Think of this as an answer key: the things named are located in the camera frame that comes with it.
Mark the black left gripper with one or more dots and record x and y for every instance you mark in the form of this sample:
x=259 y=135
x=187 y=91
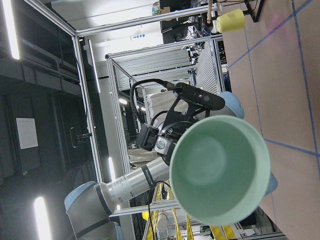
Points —
x=168 y=139

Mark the yellow cup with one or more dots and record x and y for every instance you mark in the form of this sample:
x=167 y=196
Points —
x=231 y=21

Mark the black wire cup rack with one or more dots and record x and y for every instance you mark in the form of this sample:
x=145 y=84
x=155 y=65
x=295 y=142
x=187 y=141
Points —
x=252 y=8

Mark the light green cup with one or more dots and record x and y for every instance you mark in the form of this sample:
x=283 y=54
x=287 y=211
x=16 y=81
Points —
x=220 y=170

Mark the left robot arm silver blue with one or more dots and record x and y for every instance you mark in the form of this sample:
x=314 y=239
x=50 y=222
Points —
x=90 y=206

